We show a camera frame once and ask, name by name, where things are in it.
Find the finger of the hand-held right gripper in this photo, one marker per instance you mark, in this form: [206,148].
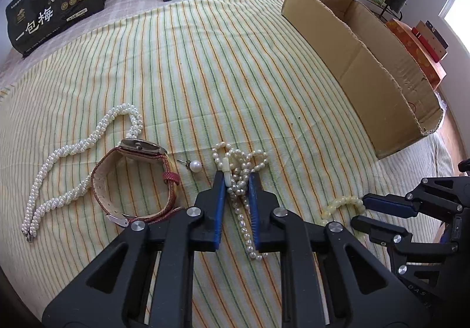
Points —
[385,203]
[374,228]

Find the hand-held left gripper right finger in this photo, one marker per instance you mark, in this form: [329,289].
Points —
[254,210]

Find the cardboard box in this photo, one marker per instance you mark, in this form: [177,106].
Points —
[367,93]

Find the orange cloth covered table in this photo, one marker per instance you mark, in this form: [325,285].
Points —
[418,56]

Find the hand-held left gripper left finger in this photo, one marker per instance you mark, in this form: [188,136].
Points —
[220,210]

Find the white pearl earring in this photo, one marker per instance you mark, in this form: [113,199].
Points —
[195,166]

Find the black printed bag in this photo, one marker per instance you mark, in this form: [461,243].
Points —
[47,1]

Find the window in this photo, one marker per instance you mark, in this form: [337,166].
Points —
[457,12]

